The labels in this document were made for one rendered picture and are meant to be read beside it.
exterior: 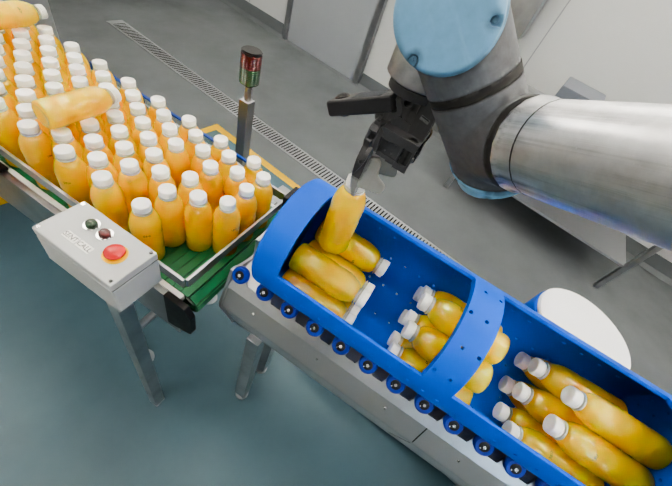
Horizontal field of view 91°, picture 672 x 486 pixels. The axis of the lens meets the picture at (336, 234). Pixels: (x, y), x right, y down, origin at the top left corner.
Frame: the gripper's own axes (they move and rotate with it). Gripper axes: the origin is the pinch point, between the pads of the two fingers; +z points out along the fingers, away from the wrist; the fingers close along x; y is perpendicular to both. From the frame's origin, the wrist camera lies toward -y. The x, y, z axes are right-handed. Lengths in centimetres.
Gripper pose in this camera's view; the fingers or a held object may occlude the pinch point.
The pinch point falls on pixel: (357, 182)
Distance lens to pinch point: 62.3
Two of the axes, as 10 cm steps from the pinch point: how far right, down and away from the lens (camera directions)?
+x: 4.8, -5.6, 6.8
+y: 8.3, 5.3, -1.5
